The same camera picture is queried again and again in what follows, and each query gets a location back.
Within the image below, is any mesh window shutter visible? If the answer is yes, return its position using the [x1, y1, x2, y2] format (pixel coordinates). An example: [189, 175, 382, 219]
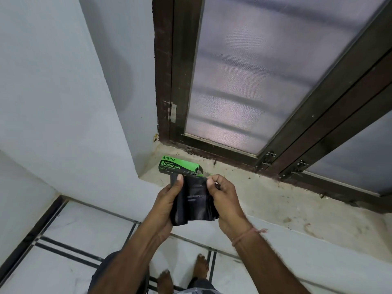
[303, 111, 392, 197]
[185, 0, 389, 155]

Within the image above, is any person's right foot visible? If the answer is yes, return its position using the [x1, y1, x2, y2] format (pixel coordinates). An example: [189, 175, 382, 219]
[194, 254, 209, 285]

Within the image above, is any black garbage bag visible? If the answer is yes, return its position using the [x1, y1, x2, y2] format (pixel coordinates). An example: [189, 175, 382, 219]
[170, 173, 220, 226]

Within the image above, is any person's left hand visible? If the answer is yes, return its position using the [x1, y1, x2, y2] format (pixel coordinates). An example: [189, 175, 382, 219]
[145, 174, 184, 240]

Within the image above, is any person's left foot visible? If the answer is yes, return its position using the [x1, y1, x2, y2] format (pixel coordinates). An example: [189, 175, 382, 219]
[158, 270, 174, 294]

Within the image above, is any green garbage bag box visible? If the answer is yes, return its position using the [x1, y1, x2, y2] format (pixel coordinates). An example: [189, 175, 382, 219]
[158, 156, 206, 178]

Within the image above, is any metal window latch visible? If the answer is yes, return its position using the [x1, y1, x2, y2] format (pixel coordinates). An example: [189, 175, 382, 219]
[260, 151, 277, 172]
[291, 160, 309, 180]

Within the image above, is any person's foot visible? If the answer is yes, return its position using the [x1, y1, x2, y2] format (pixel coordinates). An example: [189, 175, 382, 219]
[194, 254, 209, 285]
[158, 270, 174, 294]

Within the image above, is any metal window hinge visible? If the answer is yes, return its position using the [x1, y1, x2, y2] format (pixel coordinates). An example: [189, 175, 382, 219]
[162, 100, 177, 123]

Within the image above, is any person's right hand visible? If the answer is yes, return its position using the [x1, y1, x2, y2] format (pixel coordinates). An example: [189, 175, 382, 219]
[206, 175, 252, 239]

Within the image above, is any person's right forearm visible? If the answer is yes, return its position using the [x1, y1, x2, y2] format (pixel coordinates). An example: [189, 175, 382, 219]
[232, 227, 310, 294]

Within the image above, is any person's left forearm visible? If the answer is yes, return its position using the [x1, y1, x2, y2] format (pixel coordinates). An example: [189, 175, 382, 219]
[97, 224, 167, 294]

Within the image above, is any red thread wristband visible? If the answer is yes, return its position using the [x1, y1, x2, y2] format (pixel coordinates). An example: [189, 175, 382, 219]
[232, 227, 268, 247]

